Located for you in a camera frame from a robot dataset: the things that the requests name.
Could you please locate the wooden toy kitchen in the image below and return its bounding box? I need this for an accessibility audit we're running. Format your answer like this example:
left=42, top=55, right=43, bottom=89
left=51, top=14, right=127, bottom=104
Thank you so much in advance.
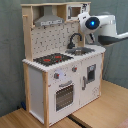
left=22, top=2, right=105, bottom=128

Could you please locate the grey dispenser panel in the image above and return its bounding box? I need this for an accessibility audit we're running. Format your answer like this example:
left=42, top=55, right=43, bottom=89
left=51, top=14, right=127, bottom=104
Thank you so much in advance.
left=87, top=65, right=96, bottom=83

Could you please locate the black toy faucet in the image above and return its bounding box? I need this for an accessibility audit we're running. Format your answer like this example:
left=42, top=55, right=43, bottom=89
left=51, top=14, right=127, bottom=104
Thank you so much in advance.
left=67, top=33, right=82, bottom=49

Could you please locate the toy oven door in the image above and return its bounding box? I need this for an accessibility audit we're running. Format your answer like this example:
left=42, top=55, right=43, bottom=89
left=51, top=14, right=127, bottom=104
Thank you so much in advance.
left=56, top=84, right=74, bottom=111

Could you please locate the grey range hood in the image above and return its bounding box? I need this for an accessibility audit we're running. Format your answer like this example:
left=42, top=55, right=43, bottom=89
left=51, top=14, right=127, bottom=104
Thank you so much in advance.
left=35, top=5, right=64, bottom=27

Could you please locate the toy microwave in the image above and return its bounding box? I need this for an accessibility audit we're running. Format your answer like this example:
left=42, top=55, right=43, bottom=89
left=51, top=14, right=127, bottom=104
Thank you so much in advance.
left=66, top=3, right=89, bottom=21

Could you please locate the red oven knob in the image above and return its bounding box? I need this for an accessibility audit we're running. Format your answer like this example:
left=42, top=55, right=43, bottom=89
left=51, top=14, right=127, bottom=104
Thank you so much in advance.
left=54, top=73, right=59, bottom=79
left=71, top=66, right=78, bottom=73

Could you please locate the red oven knob right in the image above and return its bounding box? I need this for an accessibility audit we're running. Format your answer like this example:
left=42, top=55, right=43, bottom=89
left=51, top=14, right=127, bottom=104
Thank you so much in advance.
left=71, top=66, right=78, bottom=73

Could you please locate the grey toy sink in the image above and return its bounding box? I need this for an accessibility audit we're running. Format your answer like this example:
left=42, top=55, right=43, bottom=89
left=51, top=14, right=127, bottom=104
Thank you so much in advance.
left=66, top=47, right=94, bottom=56

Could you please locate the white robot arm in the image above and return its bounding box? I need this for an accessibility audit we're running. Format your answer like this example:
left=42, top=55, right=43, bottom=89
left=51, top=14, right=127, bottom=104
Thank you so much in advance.
left=78, top=12, right=128, bottom=45

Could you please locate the red oven knob left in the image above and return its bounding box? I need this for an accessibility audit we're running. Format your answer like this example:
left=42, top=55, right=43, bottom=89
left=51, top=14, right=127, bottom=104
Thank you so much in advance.
left=54, top=73, right=59, bottom=79

